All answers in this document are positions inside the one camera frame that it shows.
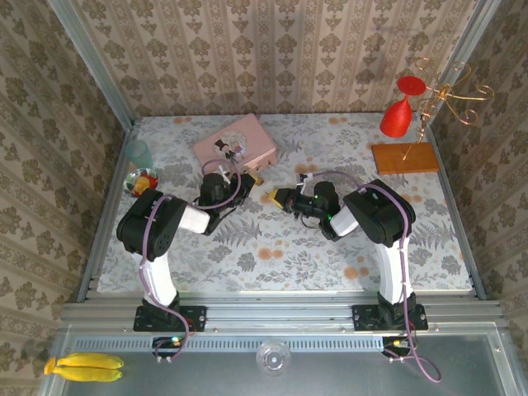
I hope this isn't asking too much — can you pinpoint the gold wire stand wooden base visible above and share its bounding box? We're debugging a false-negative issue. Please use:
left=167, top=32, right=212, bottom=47
left=370, top=57, right=495, bottom=175

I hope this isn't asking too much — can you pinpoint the pink tin box couple print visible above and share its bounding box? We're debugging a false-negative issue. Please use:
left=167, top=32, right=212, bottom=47
left=192, top=113, right=276, bottom=172

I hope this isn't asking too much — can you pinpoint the patterned small bowl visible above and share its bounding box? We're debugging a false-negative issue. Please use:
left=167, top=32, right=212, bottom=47
left=123, top=167, right=161, bottom=200

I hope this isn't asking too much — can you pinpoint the black controller board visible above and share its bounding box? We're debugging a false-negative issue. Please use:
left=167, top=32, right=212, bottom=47
left=152, top=336, right=187, bottom=358
left=381, top=336, right=414, bottom=360

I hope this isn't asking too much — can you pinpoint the yellow red toy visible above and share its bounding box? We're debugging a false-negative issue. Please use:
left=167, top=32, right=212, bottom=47
left=134, top=175, right=156, bottom=196

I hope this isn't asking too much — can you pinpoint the red wine glass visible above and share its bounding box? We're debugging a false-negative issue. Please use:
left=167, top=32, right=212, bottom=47
left=379, top=76, right=427, bottom=139

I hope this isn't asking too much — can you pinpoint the floral table cloth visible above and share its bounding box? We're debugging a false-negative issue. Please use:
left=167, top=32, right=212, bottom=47
left=98, top=114, right=474, bottom=293

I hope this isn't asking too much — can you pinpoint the yellow banana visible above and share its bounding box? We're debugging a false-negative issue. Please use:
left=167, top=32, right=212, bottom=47
left=44, top=357, right=124, bottom=383
left=55, top=352, right=125, bottom=370

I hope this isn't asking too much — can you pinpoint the aluminium side rail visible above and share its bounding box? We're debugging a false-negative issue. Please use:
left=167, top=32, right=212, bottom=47
left=424, top=121, right=488, bottom=300
left=76, top=119, right=140, bottom=304

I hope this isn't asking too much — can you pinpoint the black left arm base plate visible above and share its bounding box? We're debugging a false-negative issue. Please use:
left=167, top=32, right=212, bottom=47
left=132, top=304, right=208, bottom=333

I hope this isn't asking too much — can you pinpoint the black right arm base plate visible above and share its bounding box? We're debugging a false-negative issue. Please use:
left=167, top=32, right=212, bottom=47
left=351, top=303, right=429, bottom=332

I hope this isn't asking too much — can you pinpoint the slotted grey cable duct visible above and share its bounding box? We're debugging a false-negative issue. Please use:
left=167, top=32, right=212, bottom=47
left=73, top=337, right=389, bottom=353

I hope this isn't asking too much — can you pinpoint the long aluminium frame rail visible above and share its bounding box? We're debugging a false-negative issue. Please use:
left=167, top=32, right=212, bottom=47
left=60, top=299, right=503, bottom=332

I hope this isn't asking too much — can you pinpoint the pale green plastic cup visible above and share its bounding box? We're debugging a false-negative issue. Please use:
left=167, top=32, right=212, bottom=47
left=125, top=139, right=154, bottom=168

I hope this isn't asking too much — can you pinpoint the clear drinking glass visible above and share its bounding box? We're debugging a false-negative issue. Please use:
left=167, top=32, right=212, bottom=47
left=255, top=338, right=292, bottom=377

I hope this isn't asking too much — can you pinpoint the aluminium frame post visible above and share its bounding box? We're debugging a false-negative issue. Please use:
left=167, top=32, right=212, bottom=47
left=45, top=0, right=136, bottom=128
left=424, top=0, right=504, bottom=129

